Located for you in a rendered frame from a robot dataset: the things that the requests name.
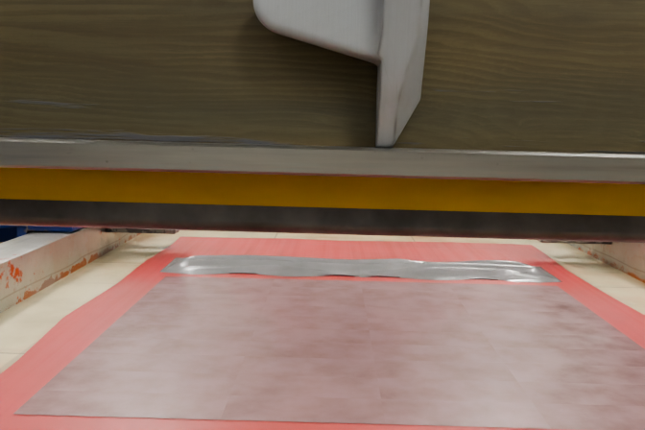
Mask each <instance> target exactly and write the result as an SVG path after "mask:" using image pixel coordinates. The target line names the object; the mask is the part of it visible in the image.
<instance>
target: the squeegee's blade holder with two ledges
mask: <svg viewBox="0 0 645 430"><path fill-rule="evenodd" d="M0 167H3V168H39V169H75V170H111V171H148V172H183V173H220V174H256V175H292V176H329V177H365V178H401V179H473V180H508V181H545V182H581V183H617V184H645V155H640V154H603V153H566V152H529V151H493V150H455V149H419V148H375V147H345V146H307V145H271V144H234V143H197V142H160V141H123V140H86V139H49V138H12V137H0Z"/></svg>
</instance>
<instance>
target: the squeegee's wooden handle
mask: <svg viewBox="0 0 645 430"><path fill-rule="evenodd" d="M376 88H377V66H376V65H375V64H373V63H370V62H368V61H365V60H359V59H357V58H354V57H350V56H347V55H344V54H341V53H337V52H334V51H331V50H327V49H324V48H322V47H319V46H316V45H312V44H309V43H306V42H302V41H299V40H296V39H293V38H290V37H287V36H282V35H278V34H276V33H273V32H272V31H270V30H268V29H267V28H266V27H265V26H264V25H263V24H262V23H261V22H260V21H259V19H258V18H257V16H256V14H255V11H254V7H253V0H0V137H12V138H49V139H86V140H123V141H160V142H197V143H234V144H271V145H307V146H345V147H375V130H376ZM392 148H419V149H455V150H493V151H529V152H566V153H603V154H640V155H645V0H430V6H429V18H428V30H427V40H426V49H425V59H424V67H423V77H422V86H421V96H420V101H419V102H418V105H417V107H416V108H415V110H414V112H413V113H412V115H411V117H410V119H409V120H408V122H407V124H406V125H405V127H404V129H403V131H402V132H401V134H400V136H399V137H398V139H397V140H396V142H395V143H394V145H393V146H392Z"/></svg>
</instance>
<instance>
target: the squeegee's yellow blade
mask: <svg viewBox="0 0 645 430"><path fill-rule="evenodd" d="M0 199H15V200H50V201H86V202H121V203H191V204H227V205H263V206H298V207H333V208H368V209H404V210H439V211H475V212H511V213H546V214H582V215H617V216H645V184H617V183H581V182H545V181H508V180H473V179H401V178H365V177H329V176H292V175H256V174H220V173H183V172H148V171H111V170H75V169H39V168H3V167H0Z"/></svg>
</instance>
